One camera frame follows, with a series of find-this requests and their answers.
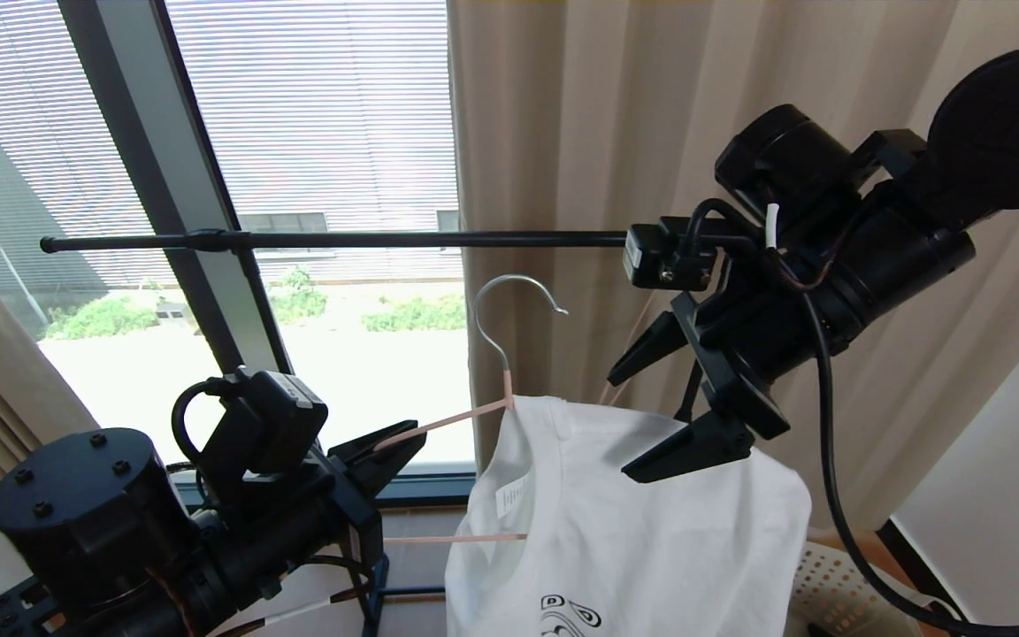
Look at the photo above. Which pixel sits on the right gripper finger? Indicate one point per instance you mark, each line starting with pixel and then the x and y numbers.
pixel 655 349
pixel 695 447

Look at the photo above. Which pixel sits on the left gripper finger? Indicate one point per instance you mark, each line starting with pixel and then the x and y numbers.
pixel 368 442
pixel 394 460

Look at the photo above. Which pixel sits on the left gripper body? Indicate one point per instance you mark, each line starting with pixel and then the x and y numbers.
pixel 271 548

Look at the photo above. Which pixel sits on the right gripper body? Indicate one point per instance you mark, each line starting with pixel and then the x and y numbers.
pixel 872 265

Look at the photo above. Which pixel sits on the white printed t-shirt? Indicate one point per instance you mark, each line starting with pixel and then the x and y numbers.
pixel 651 548

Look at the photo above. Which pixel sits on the pink clothes hanger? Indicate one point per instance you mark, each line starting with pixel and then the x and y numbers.
pixel 624 354
pixel 506 385

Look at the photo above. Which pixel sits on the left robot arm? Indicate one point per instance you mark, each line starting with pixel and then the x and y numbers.
pixel 85 513

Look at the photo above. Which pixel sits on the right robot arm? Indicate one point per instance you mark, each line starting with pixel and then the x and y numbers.
pixel 1005 133

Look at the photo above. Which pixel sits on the white laundry basket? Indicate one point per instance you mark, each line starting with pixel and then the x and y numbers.
pixel 828 584

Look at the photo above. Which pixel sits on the black clothes rack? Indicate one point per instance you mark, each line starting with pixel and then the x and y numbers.
pixel 386 239

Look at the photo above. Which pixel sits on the window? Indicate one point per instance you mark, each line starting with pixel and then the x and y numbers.
pixel 324 106

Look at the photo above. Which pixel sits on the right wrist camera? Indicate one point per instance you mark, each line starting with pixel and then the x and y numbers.
pixel 651 257

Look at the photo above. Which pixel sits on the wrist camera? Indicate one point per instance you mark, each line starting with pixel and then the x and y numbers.
pixel 271 416
pixel 651 257

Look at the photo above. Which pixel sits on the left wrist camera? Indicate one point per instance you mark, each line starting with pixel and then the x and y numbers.
pixel 271 416

